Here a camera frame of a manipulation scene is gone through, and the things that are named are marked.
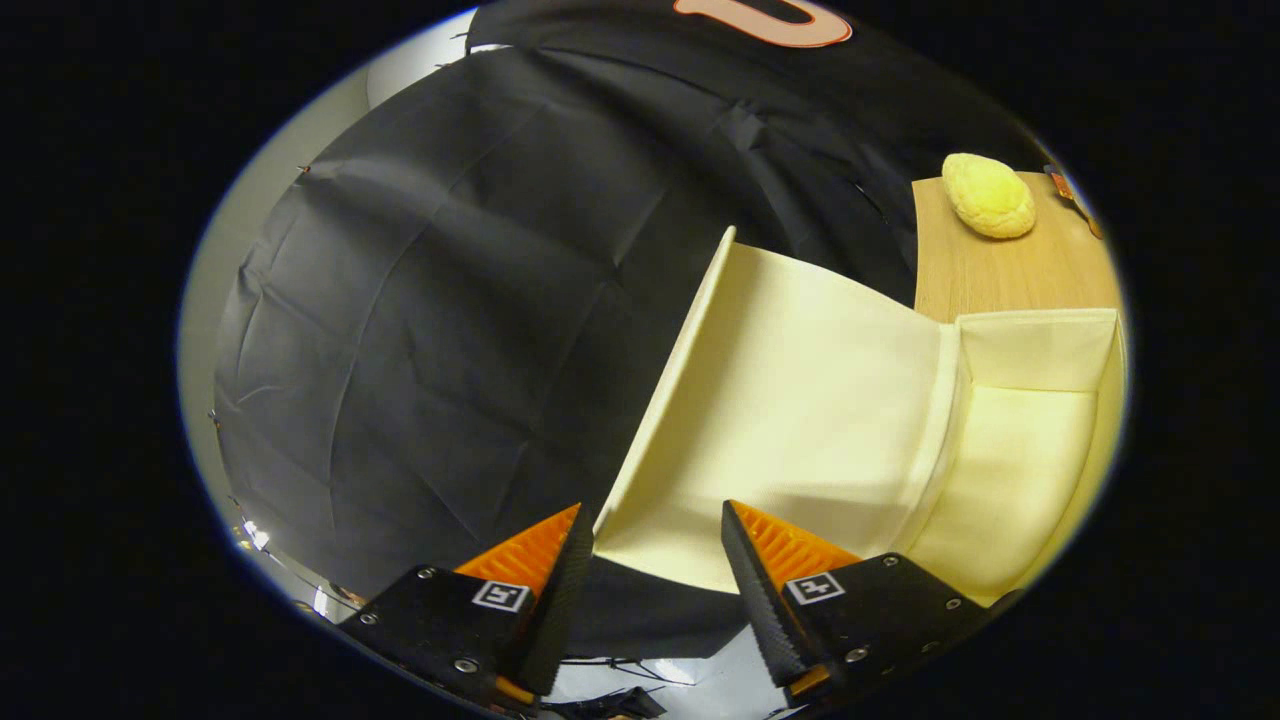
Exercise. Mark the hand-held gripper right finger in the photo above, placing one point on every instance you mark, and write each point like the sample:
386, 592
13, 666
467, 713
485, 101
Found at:
760, 610

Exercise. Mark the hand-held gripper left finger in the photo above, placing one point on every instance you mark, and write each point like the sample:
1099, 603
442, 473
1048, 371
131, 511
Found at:
560, 600

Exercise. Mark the cream fabric storage box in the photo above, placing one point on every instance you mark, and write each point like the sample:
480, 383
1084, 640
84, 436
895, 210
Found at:
810, 400

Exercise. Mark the black backdrop cloth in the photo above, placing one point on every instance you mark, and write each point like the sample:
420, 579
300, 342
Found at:
450, 330

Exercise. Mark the yellow bun plush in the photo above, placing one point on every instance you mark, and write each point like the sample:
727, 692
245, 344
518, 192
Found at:
990, 195

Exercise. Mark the blue white penguin plush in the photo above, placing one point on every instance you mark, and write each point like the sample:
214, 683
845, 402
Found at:
1060, 187

